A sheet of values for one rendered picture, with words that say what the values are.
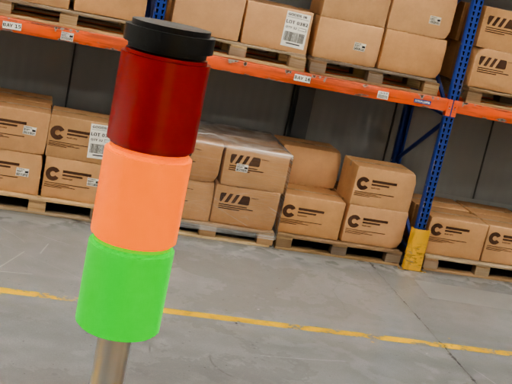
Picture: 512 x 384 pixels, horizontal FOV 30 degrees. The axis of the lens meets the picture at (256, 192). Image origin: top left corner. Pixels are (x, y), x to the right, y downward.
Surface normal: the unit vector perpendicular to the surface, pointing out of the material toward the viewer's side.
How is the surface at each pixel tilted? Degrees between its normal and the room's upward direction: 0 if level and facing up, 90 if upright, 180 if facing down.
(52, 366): 0
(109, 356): 90
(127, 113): 90
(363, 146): 90
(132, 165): 90
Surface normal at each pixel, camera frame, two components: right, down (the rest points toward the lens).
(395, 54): 0.15, 0.26
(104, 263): -0.50, 0.10
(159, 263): 0.69, 0.30
